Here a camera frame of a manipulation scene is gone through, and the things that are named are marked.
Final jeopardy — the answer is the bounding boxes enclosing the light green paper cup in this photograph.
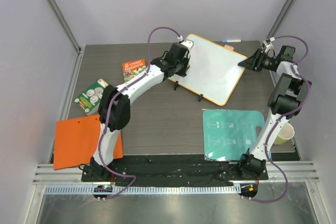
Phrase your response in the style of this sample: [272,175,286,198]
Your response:
[274,123,295,145]

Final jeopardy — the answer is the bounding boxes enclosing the perforated cable duct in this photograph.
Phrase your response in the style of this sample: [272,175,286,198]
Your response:
[45,184,241,195]

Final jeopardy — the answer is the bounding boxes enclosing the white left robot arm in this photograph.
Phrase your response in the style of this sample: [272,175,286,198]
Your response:
[82,40,193,182]

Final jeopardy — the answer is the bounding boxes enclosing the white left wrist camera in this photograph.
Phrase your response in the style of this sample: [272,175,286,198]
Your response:
[177,36,194,50]

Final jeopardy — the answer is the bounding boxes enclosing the yellow-framed whiteboard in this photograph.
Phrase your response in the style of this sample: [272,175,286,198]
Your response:
[169,34,247,106]

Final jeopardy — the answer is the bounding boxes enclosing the green paperback book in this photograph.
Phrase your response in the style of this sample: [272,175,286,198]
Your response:
[74,79,108,115]

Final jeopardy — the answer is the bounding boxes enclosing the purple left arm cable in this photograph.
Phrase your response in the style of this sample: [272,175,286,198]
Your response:
[97,26,184,200]

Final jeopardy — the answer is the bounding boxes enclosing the orange treehouse book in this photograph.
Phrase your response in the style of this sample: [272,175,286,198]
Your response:
[122,59,146,82]

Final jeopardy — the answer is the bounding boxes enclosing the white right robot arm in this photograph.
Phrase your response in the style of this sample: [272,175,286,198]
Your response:
[237,46,311,179]

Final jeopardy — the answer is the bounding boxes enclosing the teal plastic cutting board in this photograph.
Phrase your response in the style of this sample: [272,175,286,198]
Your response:
[203,110,265,162]

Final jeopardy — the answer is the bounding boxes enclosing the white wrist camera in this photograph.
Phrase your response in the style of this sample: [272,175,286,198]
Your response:
[177,36,194,50]
[262,37,275,53]

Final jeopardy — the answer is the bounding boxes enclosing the orange folder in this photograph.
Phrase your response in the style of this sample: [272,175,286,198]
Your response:
[53,113,124,170]

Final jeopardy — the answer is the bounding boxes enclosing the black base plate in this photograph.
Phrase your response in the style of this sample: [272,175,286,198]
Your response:
[81,154,269,187]

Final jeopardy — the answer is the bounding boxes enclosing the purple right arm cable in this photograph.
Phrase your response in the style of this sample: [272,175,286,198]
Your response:
[241,35,313,203]

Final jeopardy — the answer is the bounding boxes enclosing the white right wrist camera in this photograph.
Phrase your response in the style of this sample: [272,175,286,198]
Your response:
[262,37,275,53]

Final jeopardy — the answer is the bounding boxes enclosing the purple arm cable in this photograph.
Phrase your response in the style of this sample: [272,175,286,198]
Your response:
[97,26,184,200]
[241,35,313,203]

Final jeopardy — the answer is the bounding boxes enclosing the blue-capped whiteboard marker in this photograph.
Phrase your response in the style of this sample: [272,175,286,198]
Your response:
[222,39,242,43]

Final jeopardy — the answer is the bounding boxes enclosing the pink eraser block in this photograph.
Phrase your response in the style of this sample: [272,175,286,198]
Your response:
[224,45,234,51]

